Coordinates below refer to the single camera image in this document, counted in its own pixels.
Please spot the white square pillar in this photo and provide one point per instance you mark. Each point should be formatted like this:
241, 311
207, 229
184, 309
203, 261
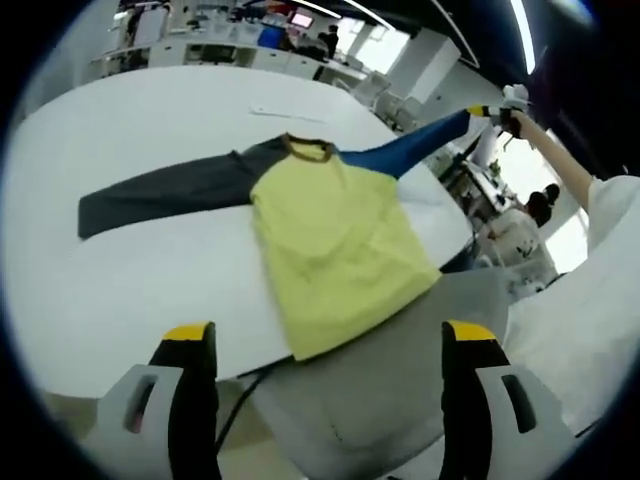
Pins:
425, 65

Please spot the blue storage bin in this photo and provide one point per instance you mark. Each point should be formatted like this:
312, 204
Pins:
270, 36

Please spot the white mesh office chair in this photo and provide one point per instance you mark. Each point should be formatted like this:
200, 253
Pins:
372, 87

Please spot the yellow blue grey garment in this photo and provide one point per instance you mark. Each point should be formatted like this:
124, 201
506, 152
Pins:
330, 240

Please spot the white cabinet row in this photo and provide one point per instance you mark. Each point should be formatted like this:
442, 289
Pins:
270, 60

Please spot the person's right hand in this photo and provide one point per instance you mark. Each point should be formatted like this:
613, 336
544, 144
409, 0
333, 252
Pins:
521, 124

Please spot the pink screen monitor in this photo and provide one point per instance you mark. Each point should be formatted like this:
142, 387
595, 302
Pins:
302, 20

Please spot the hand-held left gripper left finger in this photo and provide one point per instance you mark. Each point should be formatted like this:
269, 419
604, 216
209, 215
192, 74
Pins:
192, 400

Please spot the ceiling light strip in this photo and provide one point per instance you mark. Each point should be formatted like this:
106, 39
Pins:
522, 37

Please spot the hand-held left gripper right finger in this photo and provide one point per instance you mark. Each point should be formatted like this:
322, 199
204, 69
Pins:
465, 400

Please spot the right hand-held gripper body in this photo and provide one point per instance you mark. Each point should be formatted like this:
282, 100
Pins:
517, 96

